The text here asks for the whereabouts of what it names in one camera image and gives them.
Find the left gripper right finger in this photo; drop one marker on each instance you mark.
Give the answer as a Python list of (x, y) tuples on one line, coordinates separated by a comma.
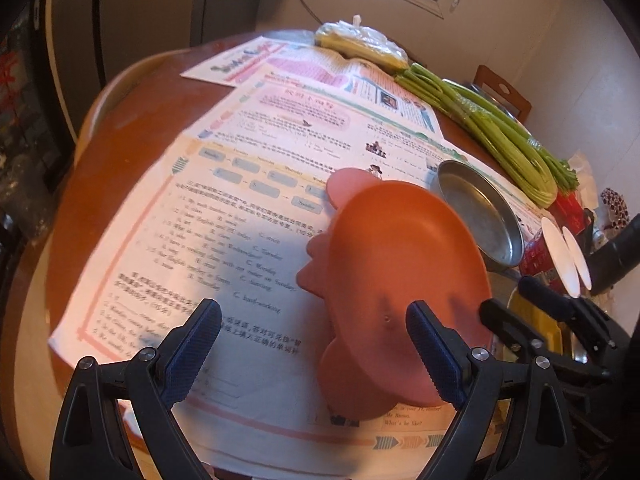
[(511, 419)]

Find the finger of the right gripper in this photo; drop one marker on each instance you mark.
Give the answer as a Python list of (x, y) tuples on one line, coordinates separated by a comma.
[(509, 328), (584, 318)]

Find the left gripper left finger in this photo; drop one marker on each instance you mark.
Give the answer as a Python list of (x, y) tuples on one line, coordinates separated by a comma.
[(90, 440)]

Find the yellow plastic plate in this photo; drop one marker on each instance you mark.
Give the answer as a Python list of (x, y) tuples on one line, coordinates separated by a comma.
[(539, 320)]

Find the round metal pan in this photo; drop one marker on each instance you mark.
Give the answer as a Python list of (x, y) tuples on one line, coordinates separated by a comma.
[(484, 211)]

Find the orange plastic plate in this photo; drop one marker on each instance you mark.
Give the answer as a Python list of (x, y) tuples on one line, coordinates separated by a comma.
[(388, 244)]

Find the red instant noodle cup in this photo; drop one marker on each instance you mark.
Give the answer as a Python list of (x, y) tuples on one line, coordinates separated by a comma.
[(548, 259)]

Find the spotted patterned object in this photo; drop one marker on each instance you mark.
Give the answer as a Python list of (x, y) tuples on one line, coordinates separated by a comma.
[(616, 215)]

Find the green celery bunch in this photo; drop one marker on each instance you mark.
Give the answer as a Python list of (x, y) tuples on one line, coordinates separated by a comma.
[(539, 175)]

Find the large worksheet newspaper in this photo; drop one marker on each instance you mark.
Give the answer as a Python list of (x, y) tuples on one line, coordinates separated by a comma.
[(226, 213)]

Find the steel tray behind celery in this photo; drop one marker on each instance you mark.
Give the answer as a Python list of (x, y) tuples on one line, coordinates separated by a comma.
[(492, 100)]

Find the wooden chair back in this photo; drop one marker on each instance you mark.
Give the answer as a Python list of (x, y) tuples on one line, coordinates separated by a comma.
[(503, 92)]

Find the plastic bag yellow food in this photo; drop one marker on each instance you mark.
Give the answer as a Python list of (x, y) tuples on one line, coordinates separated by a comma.
[(353, 40)]

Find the student english newspaper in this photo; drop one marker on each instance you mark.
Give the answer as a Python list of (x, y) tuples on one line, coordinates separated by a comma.
[(358, 77)]

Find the dark refrigerator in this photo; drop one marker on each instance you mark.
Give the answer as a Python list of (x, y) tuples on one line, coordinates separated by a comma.
[(91, 41)]

